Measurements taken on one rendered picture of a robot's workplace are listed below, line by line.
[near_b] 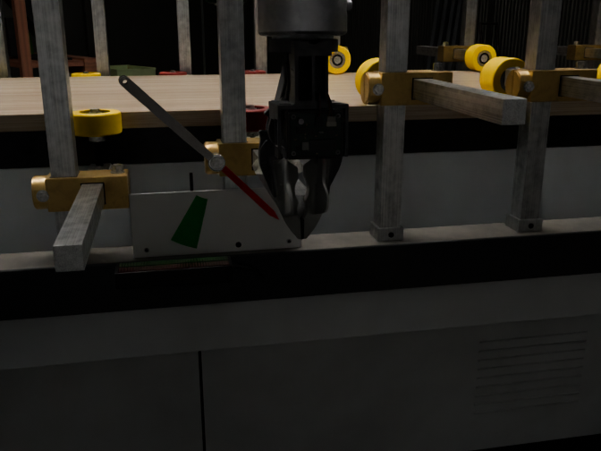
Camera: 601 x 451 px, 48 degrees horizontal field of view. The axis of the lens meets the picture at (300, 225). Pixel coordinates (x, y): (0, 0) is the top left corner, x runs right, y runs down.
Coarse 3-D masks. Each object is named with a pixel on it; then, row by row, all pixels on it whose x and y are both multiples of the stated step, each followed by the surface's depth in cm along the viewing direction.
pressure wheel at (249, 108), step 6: (246, 108) 111; (252, 108) 111; (258, 108) 112; (264, 108) 110; (246, 114) 108; (252, 114) 108; (258, 114) 108; (246, 120) 108; (252, 120) 108; (258, 120) 108; (264, 120) 109; (246, 126) 108; (252, 126) 108; (258, 126) 109; (264, 126) 109; (246, 132) 112; (252, 132) 111
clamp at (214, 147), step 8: (208, 144) 100; (216, 144) 100; (224, 144) 99; (232, 144) 100; (240, 144) 100; (248, 144) 100; (256, 144) 100; (216, 152) 100; (224, 152) 100; (232, 152) 100; (240, 152) 100; (248, 152) 100; (232, 160) 100; (240, 160) 100; (248, 160) 101; (208, 168) 100; (232, 168) 101; (240, 168) 101; (248, 168) 101
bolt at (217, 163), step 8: (216, 160) 98; (216, 168) 98; (224, 168) 100; (232, 176) 100; (240, 184) 101; (248, 192) 102; (256, 200) 102; (264, 208) 103; (272, 208) 103; (272, 216) 103
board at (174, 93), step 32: (0, 96) 135; (32, 96) 135; (96, 96) 135; (128, 96) 135; (160, 96) 135; (192, 96) 135; (256, 96) 135; (352, 96) 135; (0, 128) 108; (32, 128) 109
